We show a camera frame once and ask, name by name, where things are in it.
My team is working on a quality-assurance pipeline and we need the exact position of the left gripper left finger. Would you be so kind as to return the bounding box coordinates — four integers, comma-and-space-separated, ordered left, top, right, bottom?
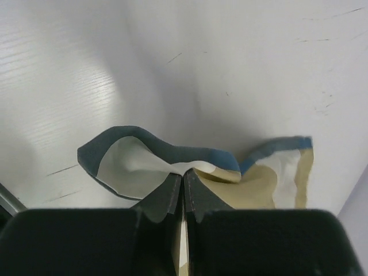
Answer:
1, 174, 182, 275

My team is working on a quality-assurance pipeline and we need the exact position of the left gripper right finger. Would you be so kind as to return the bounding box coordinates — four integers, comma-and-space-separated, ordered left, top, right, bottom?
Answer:
183, 171, 362, 275

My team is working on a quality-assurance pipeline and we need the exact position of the blue tan white checked pillowcase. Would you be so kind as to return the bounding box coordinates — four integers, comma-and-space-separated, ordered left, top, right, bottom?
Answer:
77, 126, 314, 209

